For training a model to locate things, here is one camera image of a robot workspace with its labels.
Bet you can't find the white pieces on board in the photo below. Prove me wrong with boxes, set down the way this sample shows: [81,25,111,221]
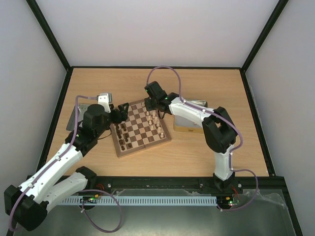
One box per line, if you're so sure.
[138,102,166,143]

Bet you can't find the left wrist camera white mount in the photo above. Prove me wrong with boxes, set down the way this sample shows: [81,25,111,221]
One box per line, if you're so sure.
[97,92,114,113]

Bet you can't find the light blue slotted cable duct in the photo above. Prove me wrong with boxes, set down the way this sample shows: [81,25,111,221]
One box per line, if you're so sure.
[59,195,218,206]

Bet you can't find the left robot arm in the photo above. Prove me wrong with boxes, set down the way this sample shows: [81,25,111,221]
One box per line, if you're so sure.
[4,103,129,232]

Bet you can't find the dark chess pieces group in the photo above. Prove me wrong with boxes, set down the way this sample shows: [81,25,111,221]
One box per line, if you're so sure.
[114,123,132,151]

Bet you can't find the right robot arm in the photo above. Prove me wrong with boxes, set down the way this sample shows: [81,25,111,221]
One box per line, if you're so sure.
[145,81,237,193]

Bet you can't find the gold metal tin tray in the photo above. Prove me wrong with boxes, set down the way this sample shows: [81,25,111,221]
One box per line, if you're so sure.
[173,99,208,134]

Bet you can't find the purple looped floor cable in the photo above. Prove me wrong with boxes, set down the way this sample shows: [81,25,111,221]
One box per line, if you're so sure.
[82,189,123,233]

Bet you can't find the wooden chess board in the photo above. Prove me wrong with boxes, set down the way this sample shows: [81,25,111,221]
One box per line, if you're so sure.
[110,99,171,158]

